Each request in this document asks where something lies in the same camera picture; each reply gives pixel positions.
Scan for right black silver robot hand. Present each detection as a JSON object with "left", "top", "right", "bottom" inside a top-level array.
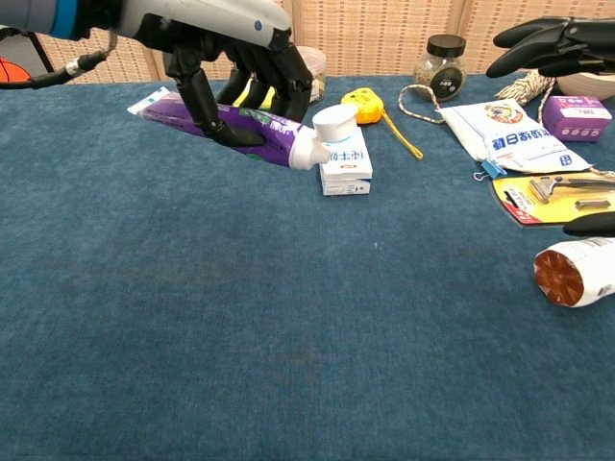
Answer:
[{"left": 485, "top": 16, "right": 615, "bottom": 238}]

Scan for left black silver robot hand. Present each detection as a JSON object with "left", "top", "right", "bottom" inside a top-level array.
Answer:
[{"left": 117, "top": 0, "right": 316, "bottom": 148}]

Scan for purple white toothpaste tube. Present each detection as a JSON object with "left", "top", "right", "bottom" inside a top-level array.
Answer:
[{"left": 127, "top": 85, "right": 359, "bottom": 172}]

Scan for white bottle with brown base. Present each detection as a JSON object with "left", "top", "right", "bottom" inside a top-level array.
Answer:
[{"left": 533, "top": 234, "right": 615, "bottom": 309}]

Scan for beige bowl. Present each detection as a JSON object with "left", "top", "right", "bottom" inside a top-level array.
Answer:
[{"left": 555, "top": 71, "right": 615, "bottom": 101}]

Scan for small purple box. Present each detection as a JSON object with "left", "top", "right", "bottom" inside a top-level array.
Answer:
[{"left": 541, "top": 94, "right": 614, "bottom": 143}]

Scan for green box yellow lid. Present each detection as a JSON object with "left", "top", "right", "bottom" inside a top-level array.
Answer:
[{"left": 234, "top": 79, "right": 276, "bottom": 112}]

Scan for white sugar bag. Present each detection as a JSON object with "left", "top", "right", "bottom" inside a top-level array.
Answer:
[{"left": 437, "top": 98, "right": 595, "bottom": 175}]

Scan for clear jar of binder clips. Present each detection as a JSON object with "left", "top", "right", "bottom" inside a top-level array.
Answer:
[{"left": 295, "top": 45, "right": 328, "bottom": 105}]

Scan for glass jar black lid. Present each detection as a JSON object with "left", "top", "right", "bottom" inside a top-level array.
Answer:
[{"left": 412, "top": 34, "right": 468, "bottom": 102}]

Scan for blue binder clip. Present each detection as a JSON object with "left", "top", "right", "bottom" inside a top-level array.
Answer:
[{"left": 472, "top": 159, "right": 508, "bottom": 182}]

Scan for yellow razor blister pack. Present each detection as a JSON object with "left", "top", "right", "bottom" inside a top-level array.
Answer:
[{"left": 490, "top": 173, "right": 615, "bottom": 230}]

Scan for yellow tape measure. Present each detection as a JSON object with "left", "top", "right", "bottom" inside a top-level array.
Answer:
[{"left": 341, "top": 86, "right": 425, "bottom": 161}]

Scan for orange ball black lines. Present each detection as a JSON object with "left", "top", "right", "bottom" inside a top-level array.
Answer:
[{"left": 0, "top": 56, "right": 33, "bottom": 84}]

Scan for white blue milk carton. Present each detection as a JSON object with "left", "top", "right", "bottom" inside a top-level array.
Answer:
[{"left": 319, "top": 128, "right": 374, "bottom": 197}]

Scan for blue table carpet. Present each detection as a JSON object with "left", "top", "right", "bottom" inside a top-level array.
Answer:
[{"left": 0, "top": 72, "right": 615, "bottom": 461}]

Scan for braided white rope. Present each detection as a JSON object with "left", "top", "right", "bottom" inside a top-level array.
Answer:
[{"left": 397, "top": 69, "right": 615, "bottom": 177}]

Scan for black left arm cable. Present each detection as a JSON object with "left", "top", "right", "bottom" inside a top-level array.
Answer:
[{"left": 0, "top": 32, "right": 119, "bottom": 91}]

